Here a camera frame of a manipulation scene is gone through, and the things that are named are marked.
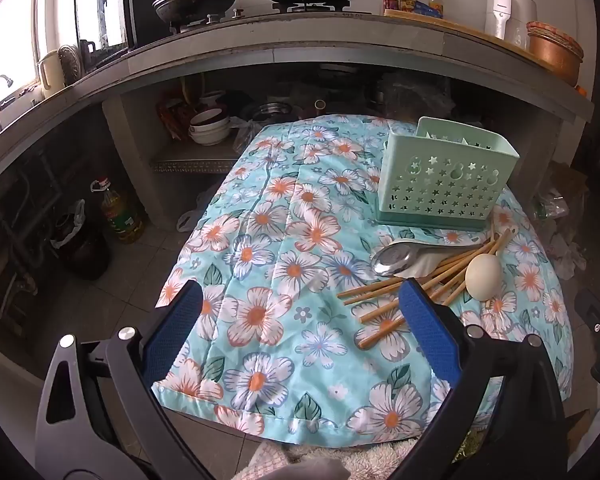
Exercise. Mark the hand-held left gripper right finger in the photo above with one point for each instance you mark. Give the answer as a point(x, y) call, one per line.
point(430, 335)

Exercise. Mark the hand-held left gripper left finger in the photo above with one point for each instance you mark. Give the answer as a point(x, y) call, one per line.
point(172, 335)

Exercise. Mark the white ceramic spoon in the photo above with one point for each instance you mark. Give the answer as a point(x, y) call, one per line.
point(420, 268)

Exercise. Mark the metal spoon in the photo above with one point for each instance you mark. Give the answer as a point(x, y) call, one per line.
point(395, 260)

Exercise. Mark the mint green utensil holder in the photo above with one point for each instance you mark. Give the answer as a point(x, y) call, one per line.
point(445, 185)

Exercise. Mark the white plastic bags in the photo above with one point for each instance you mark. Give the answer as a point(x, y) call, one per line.
point(567, 255)

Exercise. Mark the small white plastic bag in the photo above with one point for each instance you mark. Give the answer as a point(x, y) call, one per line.
point(186, 220)

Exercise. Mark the dark bucket with plastic bag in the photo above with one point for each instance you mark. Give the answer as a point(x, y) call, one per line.
point(80, 245)

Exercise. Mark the cooking oil bottle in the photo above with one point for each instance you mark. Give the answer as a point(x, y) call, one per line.
point(120, 212)

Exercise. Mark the crumpled clear plastic bag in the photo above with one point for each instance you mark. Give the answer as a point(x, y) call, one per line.
point(552, 205)

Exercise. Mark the floral turquoise blanket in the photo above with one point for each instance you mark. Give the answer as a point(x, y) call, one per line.
point(290, 240)

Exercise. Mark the person's fleece clothing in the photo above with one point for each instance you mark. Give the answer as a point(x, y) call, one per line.
point(325, 465)

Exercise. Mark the stacked white bowls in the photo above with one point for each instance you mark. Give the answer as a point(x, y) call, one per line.
point(209, 135)

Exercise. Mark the red packets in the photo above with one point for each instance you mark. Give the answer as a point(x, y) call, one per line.
point(171, 117)

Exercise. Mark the dark rimmed bowl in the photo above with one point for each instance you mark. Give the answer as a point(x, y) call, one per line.
point(209, 116)

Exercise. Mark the steel basin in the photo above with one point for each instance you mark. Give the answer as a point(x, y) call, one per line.
point(272, 110)

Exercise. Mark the small orange fruit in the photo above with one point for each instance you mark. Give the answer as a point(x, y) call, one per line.
point(581, 91)

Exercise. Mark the copper coloured inner pot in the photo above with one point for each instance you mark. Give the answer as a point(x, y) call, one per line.
point(555, 62)

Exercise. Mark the cream jug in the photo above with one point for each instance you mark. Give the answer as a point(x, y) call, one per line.
point(51, 75)

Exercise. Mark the grey round lid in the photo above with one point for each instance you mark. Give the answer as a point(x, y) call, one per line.
point(71, 65)

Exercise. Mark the wooden cutting board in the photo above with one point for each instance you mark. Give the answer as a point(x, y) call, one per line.
point(465, 29)

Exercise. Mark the woven basket tray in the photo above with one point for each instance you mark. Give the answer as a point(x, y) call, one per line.
point(555, 35)

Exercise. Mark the grey kitchen counter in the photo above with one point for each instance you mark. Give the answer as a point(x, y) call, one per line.
point(330, 42)

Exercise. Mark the blue packet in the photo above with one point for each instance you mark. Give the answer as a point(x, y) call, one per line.
point(422, 8)

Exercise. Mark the gas stove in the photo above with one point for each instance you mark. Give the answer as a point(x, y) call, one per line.
point(260, 15)

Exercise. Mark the small sauce bottle yellow label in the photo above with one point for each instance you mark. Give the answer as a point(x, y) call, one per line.
point(435, 2)

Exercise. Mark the white kitchen appliance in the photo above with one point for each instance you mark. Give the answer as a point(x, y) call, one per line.
point(505, 10)

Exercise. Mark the window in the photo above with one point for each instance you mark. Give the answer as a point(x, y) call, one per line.
point(7, 35)

